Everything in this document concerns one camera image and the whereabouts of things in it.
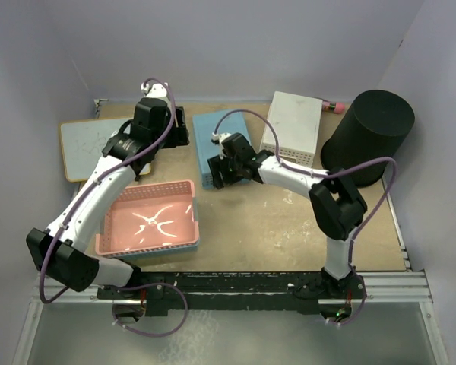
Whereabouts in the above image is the blue perforated basket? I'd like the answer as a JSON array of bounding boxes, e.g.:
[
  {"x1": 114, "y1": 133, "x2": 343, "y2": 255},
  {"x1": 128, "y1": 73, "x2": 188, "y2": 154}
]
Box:
[{"x1": 192, "y1": 109, "x2": 254, "y2": 189}]

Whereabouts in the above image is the pink perforated basket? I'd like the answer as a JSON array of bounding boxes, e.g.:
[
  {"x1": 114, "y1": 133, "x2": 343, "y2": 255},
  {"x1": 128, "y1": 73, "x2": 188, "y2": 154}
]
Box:
[{"x1": 95, "y1": 179, "x2": 199, "y2": 259}]

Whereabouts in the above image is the large black plastic bin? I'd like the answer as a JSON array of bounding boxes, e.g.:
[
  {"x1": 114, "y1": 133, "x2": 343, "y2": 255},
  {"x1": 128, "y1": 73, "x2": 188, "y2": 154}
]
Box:
[{"x1": 321, "y1": 90, "x2": 415, "y2": 170}]

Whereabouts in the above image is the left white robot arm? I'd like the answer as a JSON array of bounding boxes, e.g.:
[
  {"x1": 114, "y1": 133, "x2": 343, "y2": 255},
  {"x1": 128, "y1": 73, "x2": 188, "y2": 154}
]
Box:
[{"x1": 26, "y1": 97, "x2": 189, "y2": 298}]

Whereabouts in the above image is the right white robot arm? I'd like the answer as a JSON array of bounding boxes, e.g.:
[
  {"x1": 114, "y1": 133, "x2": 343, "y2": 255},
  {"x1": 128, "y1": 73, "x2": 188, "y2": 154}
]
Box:
[{"x1": 207, "y1": 133, "x2": 367, "y2": 297}]

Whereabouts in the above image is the pink marker pen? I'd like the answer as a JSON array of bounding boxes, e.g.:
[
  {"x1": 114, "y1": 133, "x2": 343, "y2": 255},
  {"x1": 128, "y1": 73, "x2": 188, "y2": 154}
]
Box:
[{"x1": 322, "y1": 100, "x2": 345, "y2": 114}]

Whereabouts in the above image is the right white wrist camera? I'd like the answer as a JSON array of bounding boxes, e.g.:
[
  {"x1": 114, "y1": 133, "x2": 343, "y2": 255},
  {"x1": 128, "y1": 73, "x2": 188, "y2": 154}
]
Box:
[{"x1": 211, "y1": 132, "x2": 232, "y2": 145}]

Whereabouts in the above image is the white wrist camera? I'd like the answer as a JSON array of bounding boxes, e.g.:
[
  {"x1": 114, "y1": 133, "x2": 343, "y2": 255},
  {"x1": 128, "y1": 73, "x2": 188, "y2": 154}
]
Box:
[
  {"x1": 211, "y1": 132, "x2": 232, "y2": 145},
  {"x1": 140, "y1": 81, "x2": 170, "y2": 103}
]

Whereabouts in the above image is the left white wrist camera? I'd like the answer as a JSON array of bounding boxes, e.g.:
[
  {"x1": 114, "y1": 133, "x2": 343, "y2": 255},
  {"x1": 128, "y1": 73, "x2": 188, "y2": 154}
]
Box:
[{"x1": 140, "y1": 81, "x2": 170, "y2": 103}]

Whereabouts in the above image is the small whiteboard yellow frame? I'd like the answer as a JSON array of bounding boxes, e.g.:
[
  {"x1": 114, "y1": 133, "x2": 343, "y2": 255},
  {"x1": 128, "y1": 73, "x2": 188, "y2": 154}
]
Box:
[{"x1": 59, "y1": 117, "x2": 130, "y2": 183}]

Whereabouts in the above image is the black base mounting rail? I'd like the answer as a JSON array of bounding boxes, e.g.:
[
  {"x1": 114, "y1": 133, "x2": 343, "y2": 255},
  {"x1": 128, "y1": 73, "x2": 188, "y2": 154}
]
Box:
[{"x1": 97, "y1": 269, "x2": 366, "y2": 319}]

